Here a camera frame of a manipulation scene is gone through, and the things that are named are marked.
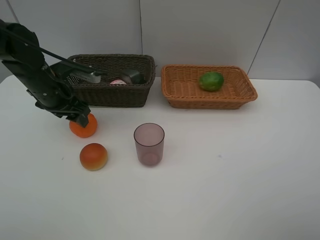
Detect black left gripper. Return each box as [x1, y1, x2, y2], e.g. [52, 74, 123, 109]
[2, 60, 91, 128]

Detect orange mandarin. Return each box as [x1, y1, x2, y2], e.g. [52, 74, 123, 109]
[69, 113, 98, 138]

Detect pink squeeze bottle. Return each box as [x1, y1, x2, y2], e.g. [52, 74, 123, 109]
[110, 79, 127, 85]

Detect black rectangular box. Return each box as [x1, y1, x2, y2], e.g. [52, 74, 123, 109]
[120, 68, 145, 85]

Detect green lime fruit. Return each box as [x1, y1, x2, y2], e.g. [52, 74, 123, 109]
[198, 72, 224, 92]

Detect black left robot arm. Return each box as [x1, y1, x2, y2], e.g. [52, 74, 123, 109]
[0, 21, 91, 127]

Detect round bread bun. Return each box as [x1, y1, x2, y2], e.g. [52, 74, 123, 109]
[79, 143, 108, 171]

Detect dark brown wicker basket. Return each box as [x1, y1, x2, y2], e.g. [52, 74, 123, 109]
[65, 54, 156, 108]

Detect purple translucent cup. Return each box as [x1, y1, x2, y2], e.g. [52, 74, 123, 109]
[133, 123, 165, 167]

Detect light orange wicker basket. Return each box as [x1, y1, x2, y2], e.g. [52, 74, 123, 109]
[161, 64, 258, 110]

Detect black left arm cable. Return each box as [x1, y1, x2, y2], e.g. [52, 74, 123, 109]
[0, 24, 108, 76]

